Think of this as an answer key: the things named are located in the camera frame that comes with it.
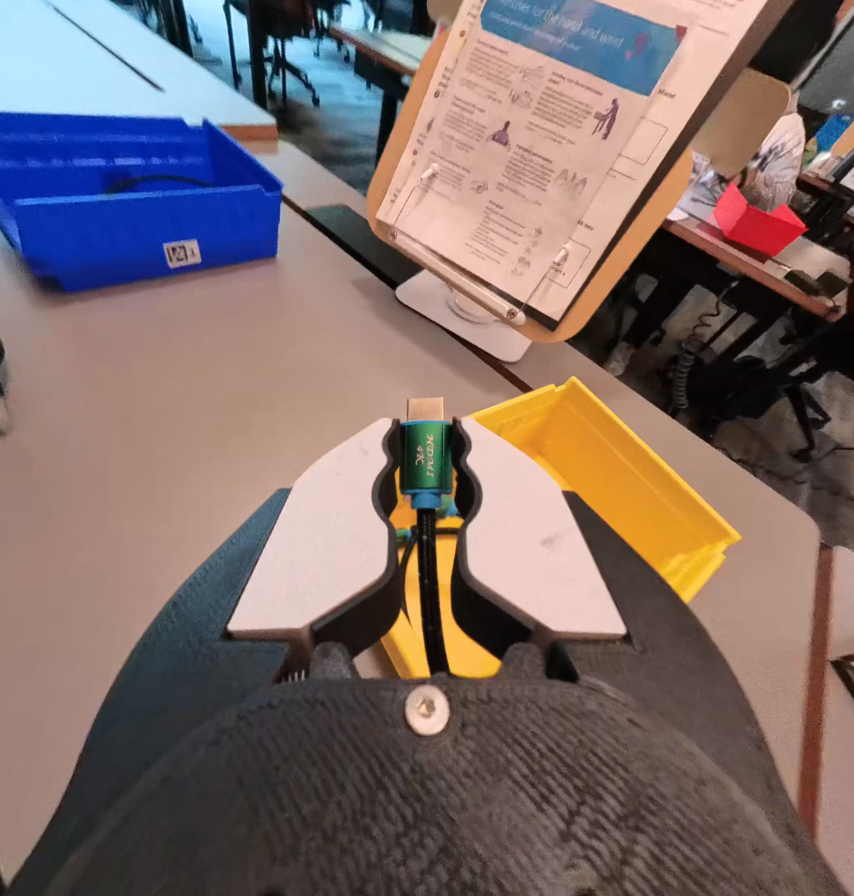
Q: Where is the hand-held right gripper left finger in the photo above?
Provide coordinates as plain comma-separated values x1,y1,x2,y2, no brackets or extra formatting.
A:
225,416,408,676

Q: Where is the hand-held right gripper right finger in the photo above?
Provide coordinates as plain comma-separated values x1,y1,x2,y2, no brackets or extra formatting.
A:
449,416,629,662

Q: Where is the yellow plastic bin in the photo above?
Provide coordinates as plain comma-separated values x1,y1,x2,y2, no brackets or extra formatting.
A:
381,377,743,680

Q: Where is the blue plastic bin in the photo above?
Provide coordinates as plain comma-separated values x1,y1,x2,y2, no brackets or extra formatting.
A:
0,111,284,294

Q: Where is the black office chair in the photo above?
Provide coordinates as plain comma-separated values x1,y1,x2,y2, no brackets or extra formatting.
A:
668,280,854,463

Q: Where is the background work table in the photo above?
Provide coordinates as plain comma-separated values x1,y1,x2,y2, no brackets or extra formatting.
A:
661,168,854,323

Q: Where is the red storage bin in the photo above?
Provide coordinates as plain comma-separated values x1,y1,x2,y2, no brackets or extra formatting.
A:
713,183,809,259

